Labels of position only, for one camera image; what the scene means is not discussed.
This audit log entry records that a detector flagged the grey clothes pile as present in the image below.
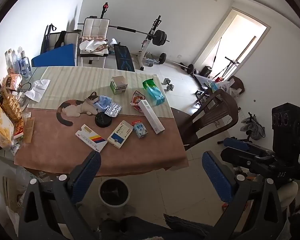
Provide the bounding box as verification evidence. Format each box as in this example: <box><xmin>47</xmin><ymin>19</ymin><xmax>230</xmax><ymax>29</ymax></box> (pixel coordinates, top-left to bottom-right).
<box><xmin>241</xmin><ymin>112</ymin><xmax>265</xmax><ymax>141</ymax></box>

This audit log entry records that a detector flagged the golden textured bottle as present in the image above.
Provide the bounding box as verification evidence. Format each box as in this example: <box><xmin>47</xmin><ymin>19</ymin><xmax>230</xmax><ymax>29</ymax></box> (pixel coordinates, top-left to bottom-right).
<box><xmin>2</xmin><ymin>87</ymin><xmax>23</xmax><ymax>122</ymax></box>

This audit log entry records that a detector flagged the red and white snack wrapper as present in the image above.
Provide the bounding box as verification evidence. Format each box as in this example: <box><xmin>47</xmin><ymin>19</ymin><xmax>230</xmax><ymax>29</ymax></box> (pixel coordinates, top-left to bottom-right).
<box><xmin>130</xmin><ymin>90</ymin><xmax>147</xmax><ymax>112</ymax></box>

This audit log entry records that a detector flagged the doorway frame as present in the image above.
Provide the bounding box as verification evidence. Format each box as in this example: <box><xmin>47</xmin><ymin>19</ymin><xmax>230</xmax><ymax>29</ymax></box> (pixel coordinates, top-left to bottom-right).
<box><xmin>193</xmin><ymin>7</ymin><xmax>270</xmax><ymax>80</ymax></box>

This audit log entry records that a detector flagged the black weight bench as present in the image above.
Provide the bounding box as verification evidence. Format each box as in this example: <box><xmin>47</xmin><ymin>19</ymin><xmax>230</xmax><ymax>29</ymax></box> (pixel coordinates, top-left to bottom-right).
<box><xmin>113</xmin><ymin>44</ymin><xmax>136</xmax><ymax>72</ymax></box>

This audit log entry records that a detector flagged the green and white cardboard box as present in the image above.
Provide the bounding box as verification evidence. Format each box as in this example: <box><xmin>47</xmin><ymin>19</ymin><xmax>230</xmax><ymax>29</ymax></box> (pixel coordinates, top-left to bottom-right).
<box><xmin>109</xmin><ymin>76</ymin><xmax>128</xmax><ymax>95</ymax></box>

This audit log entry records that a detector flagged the white box with colour stripes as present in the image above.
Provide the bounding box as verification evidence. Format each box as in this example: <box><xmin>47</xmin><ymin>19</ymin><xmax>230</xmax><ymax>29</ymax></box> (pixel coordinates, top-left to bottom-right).
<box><xmin>75</xmin><ymin>124</ymin><xmax>108</xmax><ymax>153</ymax></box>

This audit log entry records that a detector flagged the green plastic bag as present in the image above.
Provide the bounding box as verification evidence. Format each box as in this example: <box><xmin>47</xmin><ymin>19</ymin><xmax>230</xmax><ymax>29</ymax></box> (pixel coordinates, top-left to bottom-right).
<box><xmin>142</xmin><ymin>79</ymin><xmax>165</xmax><ymax>107</ymax></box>

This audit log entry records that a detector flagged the orange snack bag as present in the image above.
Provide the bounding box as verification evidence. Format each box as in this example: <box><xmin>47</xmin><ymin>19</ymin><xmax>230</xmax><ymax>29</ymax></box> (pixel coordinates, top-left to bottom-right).
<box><xmin>2</xmin><ymin>74</ymin><xmax>23</xmax><ymax>92</ymax></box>

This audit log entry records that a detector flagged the black stick with red knob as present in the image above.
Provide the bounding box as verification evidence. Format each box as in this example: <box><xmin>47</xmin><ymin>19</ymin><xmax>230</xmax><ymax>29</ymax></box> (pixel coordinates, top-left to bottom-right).
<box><xmin>100</xmin><ymin>2</ymin><xmax>110</xmax><ymax>20</ymax></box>

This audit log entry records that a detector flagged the red and white packet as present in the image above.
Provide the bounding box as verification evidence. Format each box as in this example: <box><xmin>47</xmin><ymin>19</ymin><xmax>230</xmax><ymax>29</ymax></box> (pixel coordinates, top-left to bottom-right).
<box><xmin>13</xmin><ymin>120</ymin><xmax>25</xmax><ymax>140</ymax></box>

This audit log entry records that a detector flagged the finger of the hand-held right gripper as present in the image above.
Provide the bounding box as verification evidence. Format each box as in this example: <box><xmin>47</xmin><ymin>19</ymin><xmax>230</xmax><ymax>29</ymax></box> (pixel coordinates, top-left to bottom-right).
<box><xmin>220</xmin><ymin>147</ymin><xmax>276</xmax><ymax>172</ymax></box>
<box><xmin>223</xmin><ymin>138</ymin><xmax>276</xmax><ymax>157</ymax></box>

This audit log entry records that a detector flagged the white padded chair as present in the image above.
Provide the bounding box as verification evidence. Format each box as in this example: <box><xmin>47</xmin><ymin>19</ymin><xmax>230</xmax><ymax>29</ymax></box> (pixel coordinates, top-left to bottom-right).
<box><xmin>79</xmin><ymin>16</ymin><xmax>110</xmax><ymax>68</ymax></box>

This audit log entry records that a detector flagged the group of clear bottles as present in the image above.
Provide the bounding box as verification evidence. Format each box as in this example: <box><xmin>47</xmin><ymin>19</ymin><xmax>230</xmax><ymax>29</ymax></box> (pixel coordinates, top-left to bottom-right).
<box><xmin>20</xmin><ymin>51</ymin><xmax>32</xmax><ymax>79</ymax></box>

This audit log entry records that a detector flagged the black tripod stand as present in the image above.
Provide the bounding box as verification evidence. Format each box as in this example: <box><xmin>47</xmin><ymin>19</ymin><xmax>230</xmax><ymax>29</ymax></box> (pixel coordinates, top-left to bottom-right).
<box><xmin>215</xmin><ymin>56</ymin><xmax>240</xmax><ymax>79</ymax></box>

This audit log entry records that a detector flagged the blue face mask pack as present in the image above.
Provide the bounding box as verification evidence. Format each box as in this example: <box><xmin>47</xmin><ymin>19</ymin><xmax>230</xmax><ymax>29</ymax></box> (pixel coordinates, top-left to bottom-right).
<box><xmin>93</xmin><ymin>95</ymin><xmax>113</xmax><ymax>112</ymax></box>

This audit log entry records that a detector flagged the blue and white medicine box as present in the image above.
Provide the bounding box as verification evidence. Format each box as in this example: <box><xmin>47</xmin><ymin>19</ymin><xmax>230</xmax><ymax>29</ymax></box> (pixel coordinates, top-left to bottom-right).
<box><xmin>107</xmin><ymin>120</ymin><xmax>134</xmax><ymax>149</ymax></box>

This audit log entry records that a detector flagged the floor barbell with small plates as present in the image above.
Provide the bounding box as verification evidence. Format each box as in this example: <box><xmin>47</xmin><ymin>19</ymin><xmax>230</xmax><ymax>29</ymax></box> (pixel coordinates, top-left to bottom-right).
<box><xmin>158</xmin><ymin>53</ymin><xmax>195</xmax><ymax>75</ymax></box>

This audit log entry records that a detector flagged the person's right forearm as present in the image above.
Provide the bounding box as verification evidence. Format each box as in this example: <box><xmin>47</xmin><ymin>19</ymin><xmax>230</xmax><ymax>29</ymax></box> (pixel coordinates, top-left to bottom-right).
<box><xmin>277</xmin><ymin>181</ymin><xmax>299</xmax><ymax>207</ymax></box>

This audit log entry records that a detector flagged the beige cloth on chair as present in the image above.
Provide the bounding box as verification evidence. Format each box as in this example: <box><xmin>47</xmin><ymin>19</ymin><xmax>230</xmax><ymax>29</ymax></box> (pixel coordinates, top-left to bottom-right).
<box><xmin>79</xmin><ymin>37</ymin><xmax>108</xmax><ymax>53</ymax></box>

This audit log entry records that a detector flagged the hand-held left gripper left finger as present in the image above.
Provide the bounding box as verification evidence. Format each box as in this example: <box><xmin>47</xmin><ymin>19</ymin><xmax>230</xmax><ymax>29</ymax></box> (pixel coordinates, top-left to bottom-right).
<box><xmin>18</xmin><ymin>150</ymin><xmax>102</xmax><ymax>240</ymax></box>

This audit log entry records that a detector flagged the black round lid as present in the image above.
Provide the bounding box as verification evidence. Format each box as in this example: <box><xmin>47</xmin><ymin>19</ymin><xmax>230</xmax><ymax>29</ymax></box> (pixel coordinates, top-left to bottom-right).
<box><xmin>95</xmin><ymin>112</ymin><xmax>112</xmax><ymax>129</ymax></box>

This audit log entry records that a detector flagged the grey round trash bin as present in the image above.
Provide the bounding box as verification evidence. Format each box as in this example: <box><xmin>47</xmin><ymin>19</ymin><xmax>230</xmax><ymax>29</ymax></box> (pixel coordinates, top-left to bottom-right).
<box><xmin>98</xmin><ymin>177</ymin><xmax>131</xmax><ymax>208</ymax></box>

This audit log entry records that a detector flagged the small blue milk carton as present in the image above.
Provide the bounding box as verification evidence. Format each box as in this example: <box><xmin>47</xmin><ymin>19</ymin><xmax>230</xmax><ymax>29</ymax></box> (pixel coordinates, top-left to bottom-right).
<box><xmin>131</xmin><ymin>120</ymin><xmax>148</xmax><ymax>139</ymax></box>

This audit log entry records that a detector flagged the white plastic bag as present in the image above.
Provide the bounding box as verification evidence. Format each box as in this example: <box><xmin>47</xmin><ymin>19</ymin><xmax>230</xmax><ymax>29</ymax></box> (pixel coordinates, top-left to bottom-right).
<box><xmin>215</xmin><ymin>78</ymin><xmax>237</xmax><ymax>92</ymax></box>

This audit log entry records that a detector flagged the white crumpled tissue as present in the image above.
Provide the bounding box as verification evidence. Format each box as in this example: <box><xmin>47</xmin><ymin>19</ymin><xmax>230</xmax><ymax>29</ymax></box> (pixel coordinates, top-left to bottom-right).
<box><xmin>24</xmin><ymin>79</ymin><xmax>51</xmax><ymax>102</ymax></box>

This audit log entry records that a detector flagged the brown plastic chair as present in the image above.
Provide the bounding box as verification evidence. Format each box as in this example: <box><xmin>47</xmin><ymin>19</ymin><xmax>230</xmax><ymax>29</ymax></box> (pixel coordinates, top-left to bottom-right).
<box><xmin>170</xmin><ymin>89</ymin><xmax>239</xmax><ymax>152</ymax></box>

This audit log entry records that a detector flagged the long white cardboard box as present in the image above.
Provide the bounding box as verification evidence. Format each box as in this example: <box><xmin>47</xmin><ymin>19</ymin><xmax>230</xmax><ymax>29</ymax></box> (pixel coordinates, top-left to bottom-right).
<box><xmin>138</xmin><ymin>99</ymin><xmax>165</xmax><ymax>135</ymax></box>

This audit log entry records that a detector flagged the white barbell rack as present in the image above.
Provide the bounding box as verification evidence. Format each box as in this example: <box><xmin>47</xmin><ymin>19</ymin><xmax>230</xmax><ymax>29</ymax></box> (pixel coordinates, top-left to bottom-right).
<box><xmin>130</xmin><ymin>15</ymin><xmax>163</xmax><ymax>71</ymax></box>

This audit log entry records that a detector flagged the silver blister pack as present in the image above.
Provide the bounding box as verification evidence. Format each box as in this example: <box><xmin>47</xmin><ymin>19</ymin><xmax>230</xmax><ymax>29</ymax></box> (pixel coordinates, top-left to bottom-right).
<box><xmin>104</xmin><ymin>102</ymin><xmax>122</xmax><ymax>118</ymax></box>

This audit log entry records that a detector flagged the clear water bottle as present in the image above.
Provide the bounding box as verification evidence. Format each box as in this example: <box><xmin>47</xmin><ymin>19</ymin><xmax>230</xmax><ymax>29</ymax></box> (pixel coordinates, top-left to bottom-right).
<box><xmin>10</xmin><ymin>49</ymin><xmax>22</xmax><ymax>75</ymax></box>

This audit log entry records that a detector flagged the chrome dumbbell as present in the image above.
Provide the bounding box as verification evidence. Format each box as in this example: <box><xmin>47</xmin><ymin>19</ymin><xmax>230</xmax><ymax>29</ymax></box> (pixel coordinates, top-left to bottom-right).
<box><xmin>163</xmin><ymin>78</ymin><xmax>175</xmax><ymax>91</ymax></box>

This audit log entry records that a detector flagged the black folded frame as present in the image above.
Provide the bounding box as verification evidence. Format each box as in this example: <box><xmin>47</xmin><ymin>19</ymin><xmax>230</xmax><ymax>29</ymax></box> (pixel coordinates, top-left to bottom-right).
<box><xmin>40</xmin><ymin>24</ymin><xmax>56</xmax><ymax>54</ymax></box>

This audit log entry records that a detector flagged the barbell with black plates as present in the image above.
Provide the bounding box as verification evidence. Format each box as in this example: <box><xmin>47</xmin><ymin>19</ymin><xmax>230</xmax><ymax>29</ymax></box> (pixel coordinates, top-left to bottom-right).
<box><xmin>107</xmin><ymin>25</ymin><xmax>170</xmax><ymax>47</ymax></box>

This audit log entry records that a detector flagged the brown wooden stool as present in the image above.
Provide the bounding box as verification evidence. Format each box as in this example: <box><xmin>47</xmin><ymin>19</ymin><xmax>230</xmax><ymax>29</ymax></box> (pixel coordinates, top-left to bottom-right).
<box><xmin>227</xmin><ymin>76</ymin><xmax>245</xmax><ymax>94</ymax></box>

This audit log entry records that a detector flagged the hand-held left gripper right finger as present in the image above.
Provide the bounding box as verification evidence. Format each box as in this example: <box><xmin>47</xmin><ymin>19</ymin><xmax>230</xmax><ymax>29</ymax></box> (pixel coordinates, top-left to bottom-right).
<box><xmin>202</xmin><ymin>151</ymin><xmax>290</xmax><ymax>240</ymax></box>

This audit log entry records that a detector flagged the striped cat print tablecloth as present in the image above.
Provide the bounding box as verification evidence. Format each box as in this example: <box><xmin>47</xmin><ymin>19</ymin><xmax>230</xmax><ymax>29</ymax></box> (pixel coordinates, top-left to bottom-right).
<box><xmin>14</xmin><ymin>66</ymin><xmax>190</xmax><ymax>178</ymax></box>

